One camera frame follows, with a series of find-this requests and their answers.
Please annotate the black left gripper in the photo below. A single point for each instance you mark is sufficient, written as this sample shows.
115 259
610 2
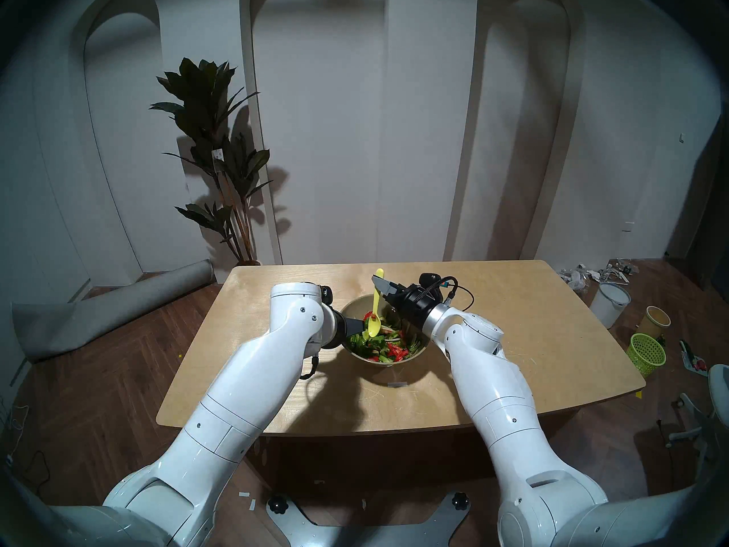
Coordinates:
341 330

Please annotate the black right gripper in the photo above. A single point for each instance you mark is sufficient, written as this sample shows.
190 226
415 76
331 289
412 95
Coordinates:
416 309

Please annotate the yellow-green plastic spoon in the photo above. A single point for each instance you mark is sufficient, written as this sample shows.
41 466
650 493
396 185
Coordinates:
373 325

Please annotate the beige salad bowl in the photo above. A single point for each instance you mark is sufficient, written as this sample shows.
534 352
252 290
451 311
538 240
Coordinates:
356 306

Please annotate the mixed green salad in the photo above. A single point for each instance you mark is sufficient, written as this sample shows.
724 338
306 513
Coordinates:
393 346

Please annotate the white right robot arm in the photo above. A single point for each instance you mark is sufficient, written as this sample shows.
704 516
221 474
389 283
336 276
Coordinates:
501 403

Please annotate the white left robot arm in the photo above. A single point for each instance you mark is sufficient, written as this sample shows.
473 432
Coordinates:
245 392

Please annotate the black round knob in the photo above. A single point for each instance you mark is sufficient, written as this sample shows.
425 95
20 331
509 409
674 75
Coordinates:
460 501
277 503

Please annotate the pile of white trash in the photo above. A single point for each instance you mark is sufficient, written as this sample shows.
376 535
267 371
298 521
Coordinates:
592 273

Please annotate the white bucket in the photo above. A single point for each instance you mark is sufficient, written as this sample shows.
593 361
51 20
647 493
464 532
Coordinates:
608 306

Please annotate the rolled grey mat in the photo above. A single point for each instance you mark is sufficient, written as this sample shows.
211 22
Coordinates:
114 312

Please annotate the tall dark-leaved potted plant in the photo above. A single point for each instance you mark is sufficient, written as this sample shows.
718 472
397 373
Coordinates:
205 113

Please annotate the green plastic basket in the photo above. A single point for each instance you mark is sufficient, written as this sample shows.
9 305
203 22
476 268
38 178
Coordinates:
646 355

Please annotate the tan paper cup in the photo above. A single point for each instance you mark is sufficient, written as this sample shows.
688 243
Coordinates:
654 322

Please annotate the white packet with red print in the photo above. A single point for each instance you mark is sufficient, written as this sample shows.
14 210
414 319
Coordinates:
693 359

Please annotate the dark grey door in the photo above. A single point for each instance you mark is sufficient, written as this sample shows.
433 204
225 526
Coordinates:
712 209

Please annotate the white office chair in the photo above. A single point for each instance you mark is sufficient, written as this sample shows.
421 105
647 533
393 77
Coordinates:
719 386

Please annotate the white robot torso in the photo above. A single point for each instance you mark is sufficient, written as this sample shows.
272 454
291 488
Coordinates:
672 517

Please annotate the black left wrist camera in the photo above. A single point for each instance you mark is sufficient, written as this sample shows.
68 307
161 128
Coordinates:
326 294

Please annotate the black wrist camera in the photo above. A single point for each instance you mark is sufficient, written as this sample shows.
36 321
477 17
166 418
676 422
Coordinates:
429 279
326 294

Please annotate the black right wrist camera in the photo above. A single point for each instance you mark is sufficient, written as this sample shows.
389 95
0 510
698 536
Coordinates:
429 279

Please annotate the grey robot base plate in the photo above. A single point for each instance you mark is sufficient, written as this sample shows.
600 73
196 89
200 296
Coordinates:
364 534

